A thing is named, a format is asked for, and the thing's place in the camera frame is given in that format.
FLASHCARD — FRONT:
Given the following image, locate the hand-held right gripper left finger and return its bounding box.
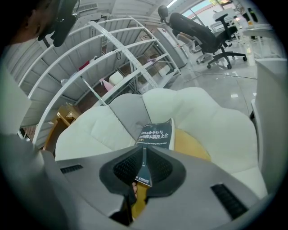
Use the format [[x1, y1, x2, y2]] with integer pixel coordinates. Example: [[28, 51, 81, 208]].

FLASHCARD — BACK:
[[41, 145, 144, 230]]

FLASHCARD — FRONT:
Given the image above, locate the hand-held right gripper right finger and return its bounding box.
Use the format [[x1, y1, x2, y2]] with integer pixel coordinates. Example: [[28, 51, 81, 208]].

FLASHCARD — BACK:
[[135, 146, 261, 230]]

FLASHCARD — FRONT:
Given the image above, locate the dark blue book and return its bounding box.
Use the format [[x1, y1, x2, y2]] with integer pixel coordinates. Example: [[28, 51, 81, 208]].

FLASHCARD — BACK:
[[134, 118, 176, 187]]

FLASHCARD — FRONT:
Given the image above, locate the white egg-shaped cushion seat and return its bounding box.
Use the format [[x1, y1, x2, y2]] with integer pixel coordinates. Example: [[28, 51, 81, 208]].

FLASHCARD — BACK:
[[54, 87, 269, 222]]

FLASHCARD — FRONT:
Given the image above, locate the white marble table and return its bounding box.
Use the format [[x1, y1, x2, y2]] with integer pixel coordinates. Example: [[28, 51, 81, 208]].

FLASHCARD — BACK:
[[249, 57, 288, 199]]

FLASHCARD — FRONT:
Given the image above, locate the wooden chair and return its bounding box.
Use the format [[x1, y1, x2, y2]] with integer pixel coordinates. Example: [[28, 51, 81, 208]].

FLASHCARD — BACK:
[[42, 104, 84, 156]]

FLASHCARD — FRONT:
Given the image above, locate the pink spray bottle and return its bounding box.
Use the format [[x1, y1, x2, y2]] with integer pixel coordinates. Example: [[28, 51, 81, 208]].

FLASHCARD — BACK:
[[99, 77, 113, 92]]

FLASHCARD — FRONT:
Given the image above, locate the red cloth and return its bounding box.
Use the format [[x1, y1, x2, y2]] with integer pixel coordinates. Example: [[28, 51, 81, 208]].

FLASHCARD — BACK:
[[78, 60, 91, 71]]

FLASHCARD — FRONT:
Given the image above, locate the narrow white metal shelving unit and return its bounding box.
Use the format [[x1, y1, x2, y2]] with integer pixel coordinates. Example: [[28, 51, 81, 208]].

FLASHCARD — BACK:
[[128, 15, 182, 89]]

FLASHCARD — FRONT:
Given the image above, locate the wide white metal shelving unit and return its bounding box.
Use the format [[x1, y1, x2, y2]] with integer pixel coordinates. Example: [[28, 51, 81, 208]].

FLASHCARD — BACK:
[[18, 17, 158, 150]]

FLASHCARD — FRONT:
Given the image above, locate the white refrigerator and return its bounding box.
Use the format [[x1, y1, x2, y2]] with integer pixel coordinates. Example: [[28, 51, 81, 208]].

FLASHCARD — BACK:
[[156, 26, 188, 68]]

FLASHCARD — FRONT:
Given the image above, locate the black office chair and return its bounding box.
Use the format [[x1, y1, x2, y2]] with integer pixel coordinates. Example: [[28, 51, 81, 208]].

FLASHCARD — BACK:
[[213, 13, 237, 48], [157, 5, 248, 69]]

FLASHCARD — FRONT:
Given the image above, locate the person's head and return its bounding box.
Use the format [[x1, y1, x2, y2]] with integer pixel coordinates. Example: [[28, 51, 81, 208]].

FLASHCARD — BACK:
[[5, 0, 59, 47]]

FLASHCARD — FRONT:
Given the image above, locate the large window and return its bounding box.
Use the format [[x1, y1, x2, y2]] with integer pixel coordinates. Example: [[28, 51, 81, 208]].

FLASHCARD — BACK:
[[167, 0, 228, 18]]

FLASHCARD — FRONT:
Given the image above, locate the white-frame office chair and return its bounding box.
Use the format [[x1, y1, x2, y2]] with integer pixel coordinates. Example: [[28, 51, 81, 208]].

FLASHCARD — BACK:
[[188, 33, 209, 65]]

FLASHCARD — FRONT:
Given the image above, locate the black head-mounted camera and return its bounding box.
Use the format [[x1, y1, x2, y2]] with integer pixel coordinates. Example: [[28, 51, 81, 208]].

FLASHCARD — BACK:
[[37, 0, 80, 48]]

